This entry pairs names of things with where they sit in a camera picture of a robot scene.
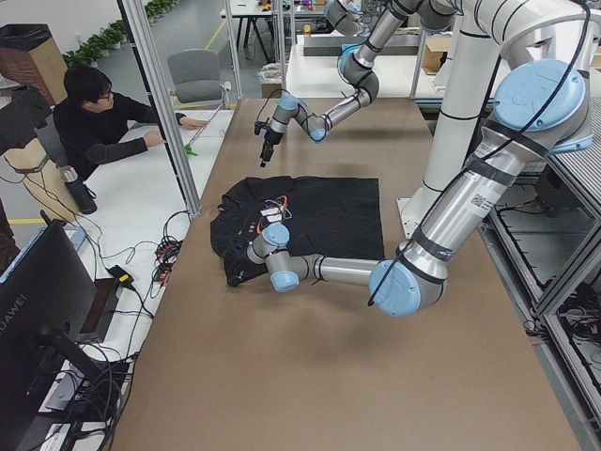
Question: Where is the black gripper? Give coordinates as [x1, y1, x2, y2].
[227, 248, 248, 277]
[259, 128, 282, 167]

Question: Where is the black t-shirt with logo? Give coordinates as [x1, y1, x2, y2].
[210, 176, 384, 287]

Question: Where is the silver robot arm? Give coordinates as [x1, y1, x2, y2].
[254, 1, 456, 166]
[224, 1, 600, 317]

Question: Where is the power strip with red switches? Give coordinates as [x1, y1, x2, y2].
[152, 236, 183, 287]

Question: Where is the grey office chair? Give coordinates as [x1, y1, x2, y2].
[167, 49, 226, 104]

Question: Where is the black power adapter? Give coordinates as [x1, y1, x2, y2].
[107, 265, 134, 289]

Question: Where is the black water bottle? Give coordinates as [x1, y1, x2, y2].
[58, 165, 98, 214]

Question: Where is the seated person in black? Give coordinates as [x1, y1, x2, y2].
[53, 64, 208, 184]

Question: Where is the black computer monitor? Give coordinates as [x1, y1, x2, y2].
[1, 221, 116, 450]

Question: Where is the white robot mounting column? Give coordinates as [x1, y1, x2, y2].
[401, 14, 500, 238]

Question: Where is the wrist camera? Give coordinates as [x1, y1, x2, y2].
[254, 120, 269, 135]

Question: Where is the green handled reach grabber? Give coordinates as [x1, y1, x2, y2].
[184, 81, 231, 156]

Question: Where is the aluminium frame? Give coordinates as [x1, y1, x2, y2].
[117, 0, 201, 218]

